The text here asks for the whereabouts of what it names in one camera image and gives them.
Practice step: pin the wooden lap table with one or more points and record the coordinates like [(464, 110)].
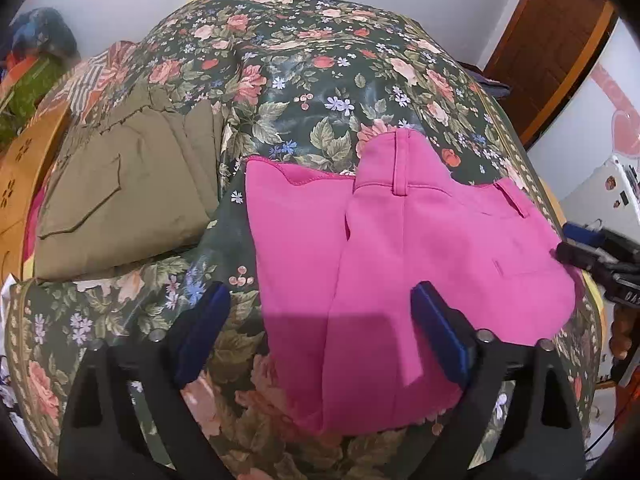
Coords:
[(20, 185)]

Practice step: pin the pink pants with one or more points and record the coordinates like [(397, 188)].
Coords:
[(400, 240)]

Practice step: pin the brown wooden door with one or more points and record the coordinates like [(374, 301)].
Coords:
[(550, 35)]

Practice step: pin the olive green pants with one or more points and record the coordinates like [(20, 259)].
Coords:
[(125, 195)]

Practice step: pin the pink wall decal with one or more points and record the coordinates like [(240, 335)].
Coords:
[(625, 130)]

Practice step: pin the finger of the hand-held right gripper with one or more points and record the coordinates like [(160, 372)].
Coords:
[(580, 256), (580, 232)]

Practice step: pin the white appliance with stickers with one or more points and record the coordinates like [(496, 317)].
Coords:
[(600, 185)]

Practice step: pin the wooden bed frame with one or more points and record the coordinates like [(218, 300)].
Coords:
[(622, 330)]

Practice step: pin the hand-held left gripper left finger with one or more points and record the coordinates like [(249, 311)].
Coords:
[(200, 335)]

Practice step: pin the striped cloth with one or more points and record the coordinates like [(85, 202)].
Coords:
[(95, 75)]

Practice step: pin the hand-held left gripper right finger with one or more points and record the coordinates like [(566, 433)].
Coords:
[(442, 335)]

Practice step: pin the floral blanket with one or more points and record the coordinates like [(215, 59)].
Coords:
[(300, 60)]

